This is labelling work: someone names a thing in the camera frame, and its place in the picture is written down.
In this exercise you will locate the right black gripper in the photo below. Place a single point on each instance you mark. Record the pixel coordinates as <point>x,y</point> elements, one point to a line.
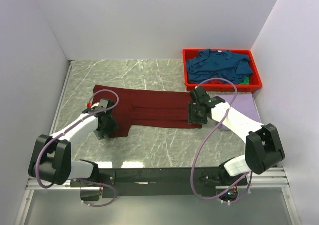
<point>191,117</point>

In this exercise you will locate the black base beam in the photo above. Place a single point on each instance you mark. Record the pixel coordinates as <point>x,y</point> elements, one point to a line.
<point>165,181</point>

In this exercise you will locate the dark red t-shirt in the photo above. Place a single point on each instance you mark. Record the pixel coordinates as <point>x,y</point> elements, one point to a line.
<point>164,109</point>

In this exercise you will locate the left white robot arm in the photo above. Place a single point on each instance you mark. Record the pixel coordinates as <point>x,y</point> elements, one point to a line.
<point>51,158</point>

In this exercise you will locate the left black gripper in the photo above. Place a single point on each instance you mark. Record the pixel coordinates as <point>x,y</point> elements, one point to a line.
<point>112,126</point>

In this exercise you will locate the folded lavender t-shirt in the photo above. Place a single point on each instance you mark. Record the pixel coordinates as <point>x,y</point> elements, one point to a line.
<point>244,103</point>

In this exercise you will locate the blue t-shirt in bin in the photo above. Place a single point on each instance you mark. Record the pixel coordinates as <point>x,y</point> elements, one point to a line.
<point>219,64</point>

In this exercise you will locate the aluminium frame rail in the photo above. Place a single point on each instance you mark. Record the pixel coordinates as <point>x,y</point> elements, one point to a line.
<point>272,178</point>

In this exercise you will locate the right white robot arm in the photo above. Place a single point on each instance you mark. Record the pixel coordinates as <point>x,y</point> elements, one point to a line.
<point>263,147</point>

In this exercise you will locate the green garment in bin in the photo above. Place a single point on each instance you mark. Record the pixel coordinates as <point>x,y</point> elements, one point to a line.
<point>246,81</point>

